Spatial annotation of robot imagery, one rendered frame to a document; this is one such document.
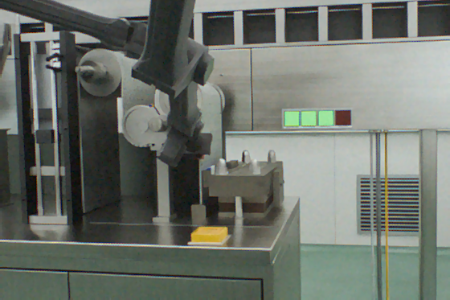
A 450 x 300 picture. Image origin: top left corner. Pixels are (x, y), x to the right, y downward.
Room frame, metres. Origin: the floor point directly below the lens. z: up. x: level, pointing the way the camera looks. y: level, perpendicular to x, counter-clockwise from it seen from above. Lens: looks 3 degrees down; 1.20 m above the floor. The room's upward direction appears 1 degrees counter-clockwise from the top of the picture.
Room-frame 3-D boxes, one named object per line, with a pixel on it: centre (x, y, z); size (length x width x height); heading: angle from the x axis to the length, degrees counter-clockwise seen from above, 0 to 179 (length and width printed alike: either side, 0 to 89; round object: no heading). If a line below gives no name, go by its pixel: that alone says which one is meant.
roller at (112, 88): (1.49, 0.50, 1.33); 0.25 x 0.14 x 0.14; 171
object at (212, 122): (1.44, 0.19, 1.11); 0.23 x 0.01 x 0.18; 171
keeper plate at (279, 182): (1.45, -0.03, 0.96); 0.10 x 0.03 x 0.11; 171
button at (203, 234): (1.07, 0.15, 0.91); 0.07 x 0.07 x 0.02; 81
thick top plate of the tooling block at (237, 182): (1.45, 0.07, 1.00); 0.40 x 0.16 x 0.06; 171
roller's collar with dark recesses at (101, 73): (1.34, 0.52, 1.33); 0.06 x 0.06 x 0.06; 81
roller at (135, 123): (1.47, 0.37, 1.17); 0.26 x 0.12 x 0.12; 171
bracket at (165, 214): (1.29, 0.31, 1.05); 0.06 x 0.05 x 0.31; 171
